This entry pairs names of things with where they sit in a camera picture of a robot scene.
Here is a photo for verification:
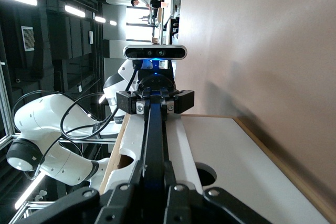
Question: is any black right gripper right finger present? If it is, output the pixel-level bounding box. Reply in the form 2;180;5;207
163;160;271;224

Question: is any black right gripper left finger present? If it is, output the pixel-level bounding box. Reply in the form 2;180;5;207
10;159;148;224

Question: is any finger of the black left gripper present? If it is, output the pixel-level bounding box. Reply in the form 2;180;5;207
115;87;152;116
160;89;195;115

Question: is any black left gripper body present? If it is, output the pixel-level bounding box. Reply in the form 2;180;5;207
137;73;176;97

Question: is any black drawer handle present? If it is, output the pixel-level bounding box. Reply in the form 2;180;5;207
141;95;173;224

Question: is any white-fronted drawer with handle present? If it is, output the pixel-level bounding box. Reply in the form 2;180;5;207
104;113;204;198

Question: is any wooden drawer cabinet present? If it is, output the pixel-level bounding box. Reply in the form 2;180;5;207
99;113;336;224

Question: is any white background table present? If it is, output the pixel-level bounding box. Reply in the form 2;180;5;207
162;0;184;44

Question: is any seated person in white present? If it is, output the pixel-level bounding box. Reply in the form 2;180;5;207
130;0;152;10

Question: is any checkerboard calibration sheet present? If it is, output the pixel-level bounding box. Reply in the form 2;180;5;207
20;25;36;52

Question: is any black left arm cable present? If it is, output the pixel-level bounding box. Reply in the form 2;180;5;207
11;67;139;182

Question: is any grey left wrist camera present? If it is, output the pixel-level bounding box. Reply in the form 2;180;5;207
123;45;188;61

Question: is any white-fronted drawer without handle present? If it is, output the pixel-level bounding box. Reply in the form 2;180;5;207
181;115;330;224

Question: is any aluminium frame post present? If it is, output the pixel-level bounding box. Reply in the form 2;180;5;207
0;60;17;154

